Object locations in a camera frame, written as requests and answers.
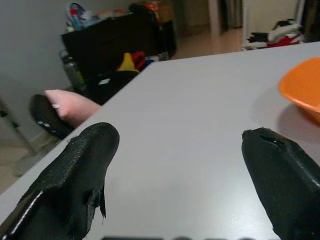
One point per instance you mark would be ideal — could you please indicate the black chair seat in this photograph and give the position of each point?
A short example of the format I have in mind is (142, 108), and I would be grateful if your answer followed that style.
(47, 116)

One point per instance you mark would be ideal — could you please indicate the black backpack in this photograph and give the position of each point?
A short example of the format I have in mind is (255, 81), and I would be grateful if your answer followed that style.
(110, 83)

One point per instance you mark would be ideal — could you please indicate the red fabric item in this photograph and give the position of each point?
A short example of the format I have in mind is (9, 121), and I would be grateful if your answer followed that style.
(138, 58)

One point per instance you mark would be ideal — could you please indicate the yellow plush toy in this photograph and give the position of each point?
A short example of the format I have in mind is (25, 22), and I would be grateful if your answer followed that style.
(128, 63)

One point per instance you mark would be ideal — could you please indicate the pink cushion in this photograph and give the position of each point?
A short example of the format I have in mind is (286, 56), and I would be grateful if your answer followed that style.
(71, 106)

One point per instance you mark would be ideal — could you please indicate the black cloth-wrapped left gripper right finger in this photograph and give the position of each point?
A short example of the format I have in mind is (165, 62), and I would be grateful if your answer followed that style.
(282, 185)

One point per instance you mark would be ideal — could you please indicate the dark water bottle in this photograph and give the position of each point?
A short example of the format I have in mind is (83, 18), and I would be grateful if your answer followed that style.
(72, 71)

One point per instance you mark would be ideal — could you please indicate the brown cardboard box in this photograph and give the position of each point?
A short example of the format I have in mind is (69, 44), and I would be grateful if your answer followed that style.
(162, 11)

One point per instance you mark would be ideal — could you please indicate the pile of red white clothes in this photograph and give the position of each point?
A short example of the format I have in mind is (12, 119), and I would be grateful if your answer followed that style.
(283, 33)

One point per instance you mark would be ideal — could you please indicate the black storage cabinet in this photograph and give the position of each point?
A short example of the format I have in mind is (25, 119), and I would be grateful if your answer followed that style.
(112, 42)

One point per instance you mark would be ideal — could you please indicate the orange plastic bowl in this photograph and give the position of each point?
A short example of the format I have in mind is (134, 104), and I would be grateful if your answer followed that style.
(303, 85)

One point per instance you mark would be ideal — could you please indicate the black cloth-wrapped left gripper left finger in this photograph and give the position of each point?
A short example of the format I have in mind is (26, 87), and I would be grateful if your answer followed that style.
(75, 175)

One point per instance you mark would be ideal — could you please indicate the red white blue bag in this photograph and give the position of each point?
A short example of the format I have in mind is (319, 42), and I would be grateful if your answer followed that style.
(76, 16)

